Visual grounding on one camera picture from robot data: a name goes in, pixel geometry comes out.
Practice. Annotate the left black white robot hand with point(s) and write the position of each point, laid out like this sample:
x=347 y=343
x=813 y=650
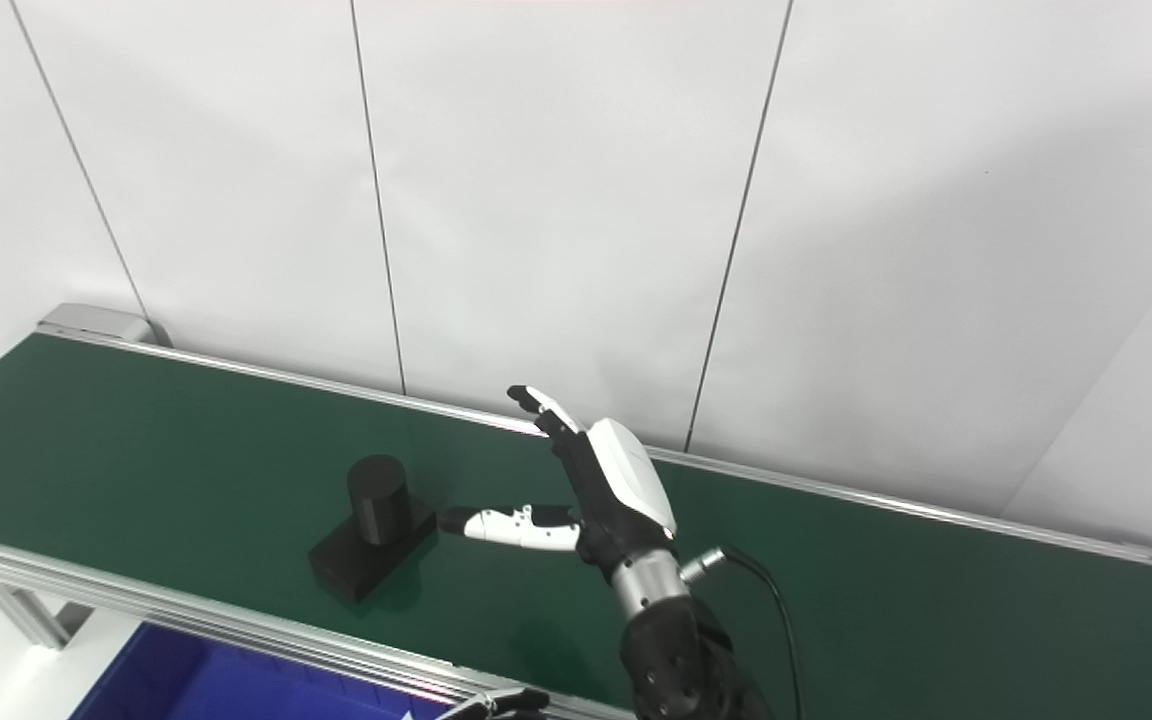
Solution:
x=501 y=705

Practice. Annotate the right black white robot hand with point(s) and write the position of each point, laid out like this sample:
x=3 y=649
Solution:
x=616 y=490

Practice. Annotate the black cylinder-on-block part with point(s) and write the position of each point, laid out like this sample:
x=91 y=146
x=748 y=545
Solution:
x=376 y=510

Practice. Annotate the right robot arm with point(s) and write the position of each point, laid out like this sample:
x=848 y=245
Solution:
x=681 y=660

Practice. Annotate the blue plastic bin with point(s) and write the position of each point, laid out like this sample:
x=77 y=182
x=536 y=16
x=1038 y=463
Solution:
x=186 y=680

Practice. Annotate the green conveyor belt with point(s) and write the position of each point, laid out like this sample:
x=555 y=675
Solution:
x=186 y=470

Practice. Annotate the grey conveyor support leg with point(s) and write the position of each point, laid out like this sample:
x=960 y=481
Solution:
x=26 y=612

